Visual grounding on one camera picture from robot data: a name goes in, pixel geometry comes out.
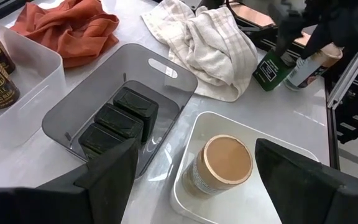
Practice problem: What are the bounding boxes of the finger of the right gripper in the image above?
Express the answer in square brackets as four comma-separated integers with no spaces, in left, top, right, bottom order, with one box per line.
[300,21,338,60]
[267,2,306,57]

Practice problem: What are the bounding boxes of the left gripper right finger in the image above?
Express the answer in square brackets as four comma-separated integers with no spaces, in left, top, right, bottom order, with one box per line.
[255,138,358,224]

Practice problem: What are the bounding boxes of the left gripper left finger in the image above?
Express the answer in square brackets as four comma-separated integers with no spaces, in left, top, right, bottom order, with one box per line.
[0,138,139,224]

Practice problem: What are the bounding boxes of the gold-lid furikake jar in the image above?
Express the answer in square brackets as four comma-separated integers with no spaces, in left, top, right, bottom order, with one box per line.
[181,134,254,200]
[283,43,344,92]

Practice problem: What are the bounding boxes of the green spice tin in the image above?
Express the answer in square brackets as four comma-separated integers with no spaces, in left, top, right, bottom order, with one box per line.
[252,49,295,92]
[78,122,129,161]
[112,86,160,143]
[93,103,145,147]

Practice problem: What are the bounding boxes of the white plastic bin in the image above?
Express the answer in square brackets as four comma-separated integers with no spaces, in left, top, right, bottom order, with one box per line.
[168,111,320,224]

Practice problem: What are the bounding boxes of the white checked towel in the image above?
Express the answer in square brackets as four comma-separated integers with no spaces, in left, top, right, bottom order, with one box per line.
[140,0,259,103]

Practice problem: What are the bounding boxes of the clear plastic bin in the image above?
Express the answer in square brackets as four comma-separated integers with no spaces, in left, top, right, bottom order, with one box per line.
[0,17,67,150]

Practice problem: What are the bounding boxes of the grey translucent bin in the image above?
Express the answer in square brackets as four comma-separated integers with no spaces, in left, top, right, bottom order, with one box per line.
[41,43,199,180]

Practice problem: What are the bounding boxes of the orange cloth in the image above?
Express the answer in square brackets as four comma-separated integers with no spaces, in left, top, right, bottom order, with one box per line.
[10,0,121,69]

